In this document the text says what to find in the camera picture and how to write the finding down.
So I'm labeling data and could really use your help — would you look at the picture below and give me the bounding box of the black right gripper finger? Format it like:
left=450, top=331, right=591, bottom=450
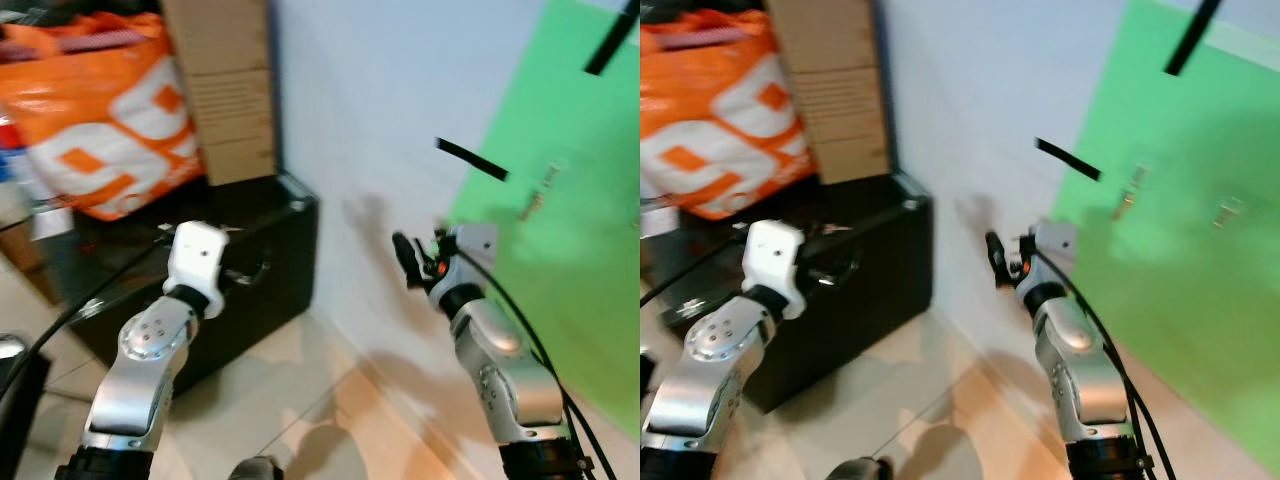
left=985, top=230, right=1009, bottom=289
left=391, top=231, right=421, bottom=291

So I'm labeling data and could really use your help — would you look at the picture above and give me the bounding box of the black hard case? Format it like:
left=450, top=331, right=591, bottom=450
left=45, top=172, right=321, bottom=397
left=655, top=172, right=936, bottom=414

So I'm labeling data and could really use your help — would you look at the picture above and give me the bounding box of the short black tape strip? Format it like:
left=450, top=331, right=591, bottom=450
left=1035, top=138, right=1103, bottom=182
left=436, top=138, right=510, bottom=183

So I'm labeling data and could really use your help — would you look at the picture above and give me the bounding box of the orange white shopping bag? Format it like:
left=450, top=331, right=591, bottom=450
left=640, top=9, right=823, bottom=222
left=0, top=11, right=207, bottom=222

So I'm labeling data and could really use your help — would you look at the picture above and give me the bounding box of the brown cardboard box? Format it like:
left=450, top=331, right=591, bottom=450
left=160, top=0, right=280, bottom=187
left=765, top=0, right=894, bottom=185

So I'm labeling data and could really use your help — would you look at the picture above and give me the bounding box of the grey robot foot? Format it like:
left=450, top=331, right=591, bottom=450
left=228, top=456, right=287, bottom=480
left=825, top=456, right=893, bottom=480

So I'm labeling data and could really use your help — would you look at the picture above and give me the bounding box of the blue white packet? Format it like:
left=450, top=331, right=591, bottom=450
left=0, top=110, right=43, bottom=217

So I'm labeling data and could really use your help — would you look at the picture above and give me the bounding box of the long black tape strip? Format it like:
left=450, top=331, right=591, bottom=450
left=1164, top=0, right=1227, bottom=77
left=584, top=0, right=641, bottom=77

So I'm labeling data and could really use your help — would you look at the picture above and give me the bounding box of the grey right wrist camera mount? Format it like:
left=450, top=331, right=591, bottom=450
left=1014, top=219, right=1079, bottom=293
left=430, top=223, right=499, bottom=297

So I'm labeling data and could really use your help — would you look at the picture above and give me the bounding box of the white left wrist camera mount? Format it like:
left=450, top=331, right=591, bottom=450
left=742, top=220, right=808, bottom=321
left=164, top=222, right=230, bottom=317

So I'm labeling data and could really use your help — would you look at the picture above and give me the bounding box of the metal wall hook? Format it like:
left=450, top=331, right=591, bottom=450
left=1209, top=195, right=1247, bottom=232
left=1111, top=163, right=1150, bottom=222
left=517, top=160, right=562, bottom=223

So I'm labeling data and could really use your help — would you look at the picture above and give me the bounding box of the green wall board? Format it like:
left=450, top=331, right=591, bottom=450
left=1050, top=0, right=1280, bottom=448
left=445, top=0, right=641, bottom=437

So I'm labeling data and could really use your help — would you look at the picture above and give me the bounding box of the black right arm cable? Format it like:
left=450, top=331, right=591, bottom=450
left=1035, top=250, right=1178, bottom=480
left=455, top=250, right=618, bottom=480

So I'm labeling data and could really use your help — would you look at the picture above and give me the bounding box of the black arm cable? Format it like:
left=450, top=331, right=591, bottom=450
left=1035, top=250, right=1178, bottom=480
left=0, top=232, right=173, bottom=403
left=455, top=250, right=618, bottom=480

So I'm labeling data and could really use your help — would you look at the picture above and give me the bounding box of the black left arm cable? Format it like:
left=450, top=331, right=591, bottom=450
left=0, top=232, right=173, bottom=403

